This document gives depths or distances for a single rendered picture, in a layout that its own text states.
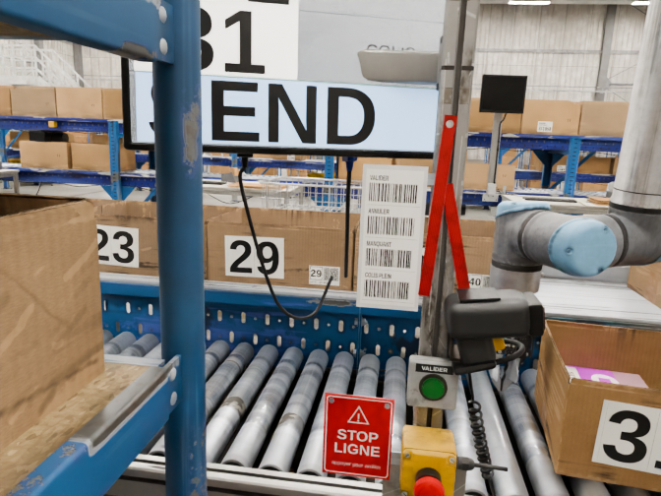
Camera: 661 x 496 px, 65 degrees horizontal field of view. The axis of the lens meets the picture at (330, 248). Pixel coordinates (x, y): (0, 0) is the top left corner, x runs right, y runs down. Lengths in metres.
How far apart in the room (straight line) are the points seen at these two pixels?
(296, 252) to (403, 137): 0.63
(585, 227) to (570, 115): 5.19
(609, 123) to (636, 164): 5.20
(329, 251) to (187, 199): 1.04
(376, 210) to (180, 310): 0.42
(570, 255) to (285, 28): 0.53
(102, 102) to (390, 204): 6.24
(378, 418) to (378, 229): 0.27
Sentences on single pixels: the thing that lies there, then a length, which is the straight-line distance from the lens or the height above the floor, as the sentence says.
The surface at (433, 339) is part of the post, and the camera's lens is 0.75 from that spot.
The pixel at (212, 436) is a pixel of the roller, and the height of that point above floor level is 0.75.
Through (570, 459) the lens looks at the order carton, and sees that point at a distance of 0.99.
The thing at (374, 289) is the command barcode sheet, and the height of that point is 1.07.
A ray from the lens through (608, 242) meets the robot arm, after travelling 0.91.
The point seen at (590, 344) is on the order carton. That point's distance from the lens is 1.23.
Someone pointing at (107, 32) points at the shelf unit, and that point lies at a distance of 0.25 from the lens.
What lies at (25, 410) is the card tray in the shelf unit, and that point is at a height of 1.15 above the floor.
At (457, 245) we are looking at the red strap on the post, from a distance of 0.71.
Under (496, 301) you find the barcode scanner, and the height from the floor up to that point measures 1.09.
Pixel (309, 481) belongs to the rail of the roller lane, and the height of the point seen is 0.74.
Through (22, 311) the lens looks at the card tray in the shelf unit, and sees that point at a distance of 0.27.
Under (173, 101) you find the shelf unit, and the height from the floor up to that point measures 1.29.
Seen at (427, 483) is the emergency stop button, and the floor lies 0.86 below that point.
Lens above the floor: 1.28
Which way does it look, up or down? 12 degrees down
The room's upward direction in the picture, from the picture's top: 2 degrees clockwise
